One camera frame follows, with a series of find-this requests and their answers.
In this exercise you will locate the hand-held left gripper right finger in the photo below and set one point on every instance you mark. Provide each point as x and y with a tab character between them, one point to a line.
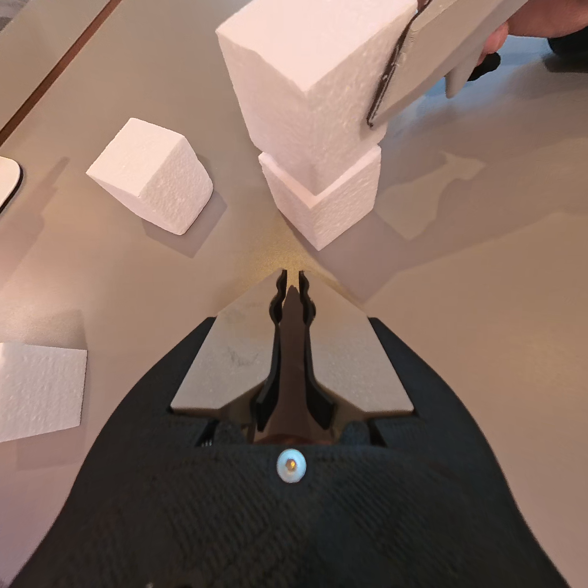
353	363

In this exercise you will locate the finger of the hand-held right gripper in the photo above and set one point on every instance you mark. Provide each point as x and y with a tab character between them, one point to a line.
441	41

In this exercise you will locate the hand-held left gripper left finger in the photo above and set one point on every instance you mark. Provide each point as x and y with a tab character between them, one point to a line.
234	363

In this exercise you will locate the white foam cube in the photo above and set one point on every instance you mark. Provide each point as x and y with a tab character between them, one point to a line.
340	206
151	165
298	69
36	390

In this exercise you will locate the person's right forearm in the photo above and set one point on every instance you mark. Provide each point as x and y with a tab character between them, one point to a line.
572	50

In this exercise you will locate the person's right hand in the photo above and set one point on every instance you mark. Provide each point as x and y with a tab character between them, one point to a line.
546	18

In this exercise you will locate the white-based document stand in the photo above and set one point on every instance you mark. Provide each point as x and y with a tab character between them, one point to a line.
7	183

